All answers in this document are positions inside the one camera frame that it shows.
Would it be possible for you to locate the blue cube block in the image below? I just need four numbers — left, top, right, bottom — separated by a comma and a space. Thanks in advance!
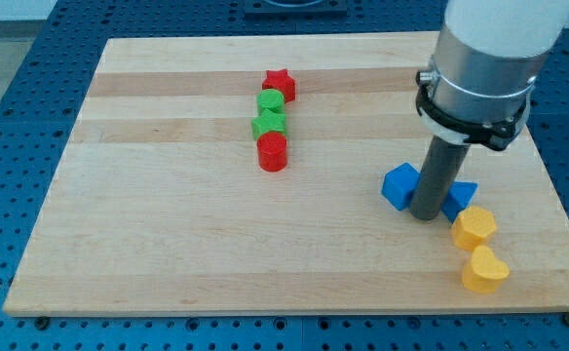
381, 163, 419, 211

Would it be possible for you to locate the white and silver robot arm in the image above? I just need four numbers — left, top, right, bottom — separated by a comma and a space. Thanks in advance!
416, 0, 569, 150

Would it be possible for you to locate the blue triangle block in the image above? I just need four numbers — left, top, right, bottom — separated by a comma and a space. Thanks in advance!
441, 181, 478, 222

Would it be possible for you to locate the red cylinder block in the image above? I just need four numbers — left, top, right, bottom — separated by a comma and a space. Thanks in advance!
256, 132, 287, 172

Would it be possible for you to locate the green star block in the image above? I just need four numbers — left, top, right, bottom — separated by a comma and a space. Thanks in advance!
250, 109, 287, 140

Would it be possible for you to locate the green cylinder block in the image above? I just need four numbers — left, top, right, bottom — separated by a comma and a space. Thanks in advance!
256, 89, 285, 114

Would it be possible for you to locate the red star block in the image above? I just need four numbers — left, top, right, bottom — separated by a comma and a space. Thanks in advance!
262, 68, 296, 103

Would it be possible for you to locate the light wooden board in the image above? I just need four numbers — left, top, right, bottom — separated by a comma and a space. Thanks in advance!
3, 31, 569, 317

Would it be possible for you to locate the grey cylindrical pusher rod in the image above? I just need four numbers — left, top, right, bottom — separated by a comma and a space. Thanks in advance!
409, 136, 470, 221

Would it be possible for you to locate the yellow hexagon block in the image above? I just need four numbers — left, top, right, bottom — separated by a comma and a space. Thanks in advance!
450, 206, 498, 252

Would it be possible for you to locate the yellow heart block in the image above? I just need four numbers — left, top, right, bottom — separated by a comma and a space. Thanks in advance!
461, 245, 511, 293

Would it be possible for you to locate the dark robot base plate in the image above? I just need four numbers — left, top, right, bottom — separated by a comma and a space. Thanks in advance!
241, 0, 348, 18

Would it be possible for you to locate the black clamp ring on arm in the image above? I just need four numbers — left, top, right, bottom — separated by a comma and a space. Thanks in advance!
414, 70, 532, 152

